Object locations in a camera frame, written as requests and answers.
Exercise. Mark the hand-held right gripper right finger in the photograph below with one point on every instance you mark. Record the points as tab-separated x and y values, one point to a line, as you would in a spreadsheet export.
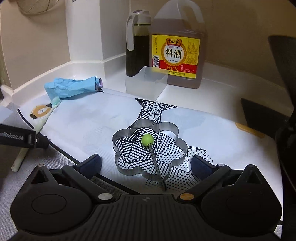
203	167

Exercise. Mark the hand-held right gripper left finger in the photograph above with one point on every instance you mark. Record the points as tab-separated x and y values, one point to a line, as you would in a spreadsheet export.
91	165

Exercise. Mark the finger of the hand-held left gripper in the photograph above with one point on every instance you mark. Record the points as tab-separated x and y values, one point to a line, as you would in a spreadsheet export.
40	141

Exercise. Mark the pale green toothbrush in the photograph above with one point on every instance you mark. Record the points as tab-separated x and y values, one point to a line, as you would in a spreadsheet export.
55	102

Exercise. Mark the green ball metal stick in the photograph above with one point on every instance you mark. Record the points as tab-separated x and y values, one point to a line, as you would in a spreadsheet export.
147	140

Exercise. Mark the translucent plastic container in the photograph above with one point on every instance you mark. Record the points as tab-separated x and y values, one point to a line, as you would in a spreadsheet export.
141	85

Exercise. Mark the grey felt mat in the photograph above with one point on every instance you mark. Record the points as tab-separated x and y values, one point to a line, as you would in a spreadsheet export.
57	160

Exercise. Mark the white mat geometric print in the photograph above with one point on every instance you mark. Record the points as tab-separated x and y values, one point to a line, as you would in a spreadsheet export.
92	125

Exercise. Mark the yellow flat pad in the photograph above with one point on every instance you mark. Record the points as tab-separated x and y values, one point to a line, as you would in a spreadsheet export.
249	131

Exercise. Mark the black gas stove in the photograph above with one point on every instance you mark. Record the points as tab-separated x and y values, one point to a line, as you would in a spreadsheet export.
259	113

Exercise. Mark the cooking wine jug yellow label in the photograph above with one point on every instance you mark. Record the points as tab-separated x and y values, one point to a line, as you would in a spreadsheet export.
175	55

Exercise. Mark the dark sauce dispenser bottle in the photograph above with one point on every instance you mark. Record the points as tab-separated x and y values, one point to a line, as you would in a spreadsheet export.
136	53

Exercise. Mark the black wok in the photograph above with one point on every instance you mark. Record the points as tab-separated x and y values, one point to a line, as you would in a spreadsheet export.
286	69

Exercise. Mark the metal mesh strainer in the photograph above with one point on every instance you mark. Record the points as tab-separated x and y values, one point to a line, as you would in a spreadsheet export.
37	8

